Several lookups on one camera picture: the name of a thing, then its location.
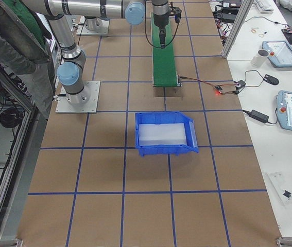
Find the aluminium frame post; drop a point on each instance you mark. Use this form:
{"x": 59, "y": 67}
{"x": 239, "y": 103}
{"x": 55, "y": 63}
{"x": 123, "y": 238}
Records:
{"x": 240, "y": 18}

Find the person in grey jacket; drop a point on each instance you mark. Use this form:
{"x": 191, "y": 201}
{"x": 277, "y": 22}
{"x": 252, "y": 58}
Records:
{"x": 25, "y": 50}

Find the white keyboard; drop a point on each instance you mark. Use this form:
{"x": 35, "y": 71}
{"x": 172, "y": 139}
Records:
{"x": 264, "y": 6}

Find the green conveyor belt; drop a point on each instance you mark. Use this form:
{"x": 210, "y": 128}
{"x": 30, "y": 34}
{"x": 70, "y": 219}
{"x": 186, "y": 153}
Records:
{"x": 164, "y": 68}

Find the small black controller box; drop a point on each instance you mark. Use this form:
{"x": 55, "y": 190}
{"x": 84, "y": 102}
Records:
{"x": 239, "y": 85}

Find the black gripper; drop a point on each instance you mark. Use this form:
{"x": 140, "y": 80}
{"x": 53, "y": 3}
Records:
{"x": 160, "y": 21}

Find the black power adapter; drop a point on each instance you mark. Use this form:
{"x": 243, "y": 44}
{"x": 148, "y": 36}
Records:
{"x": 259, "y": 116}

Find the blue plastic bin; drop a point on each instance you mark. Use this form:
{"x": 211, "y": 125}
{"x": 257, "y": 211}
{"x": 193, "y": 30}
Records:
{"x": 166, "y": 117}

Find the clear plastic bag with parts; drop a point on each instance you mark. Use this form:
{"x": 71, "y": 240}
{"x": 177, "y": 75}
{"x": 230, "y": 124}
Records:
{"x": 278, "y": 182}

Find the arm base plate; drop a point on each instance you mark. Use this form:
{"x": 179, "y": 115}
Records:
{"x": 92, "y": 27}
{"x": 80, "y": 103}

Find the white foam pad in bin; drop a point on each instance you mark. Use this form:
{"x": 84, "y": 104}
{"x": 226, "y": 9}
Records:
{"x": 162, "y": 134}

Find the small red-lit circuit board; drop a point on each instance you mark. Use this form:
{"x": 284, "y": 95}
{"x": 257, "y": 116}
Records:
{"x": 218, "y": 89}

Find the white paper cup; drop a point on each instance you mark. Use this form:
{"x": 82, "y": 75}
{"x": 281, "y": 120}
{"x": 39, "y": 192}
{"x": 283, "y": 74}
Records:
{"x": 260, "y": 57}

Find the far teach pendant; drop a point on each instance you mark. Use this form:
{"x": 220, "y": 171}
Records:
{"x": 280, "y": 53}

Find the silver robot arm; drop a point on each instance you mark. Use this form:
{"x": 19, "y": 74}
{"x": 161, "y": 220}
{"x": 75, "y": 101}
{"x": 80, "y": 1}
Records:
{"x": 70, "y": 72}

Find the black computer mouse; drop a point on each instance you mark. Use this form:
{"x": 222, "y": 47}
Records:
{"x": 271, "y": 79}

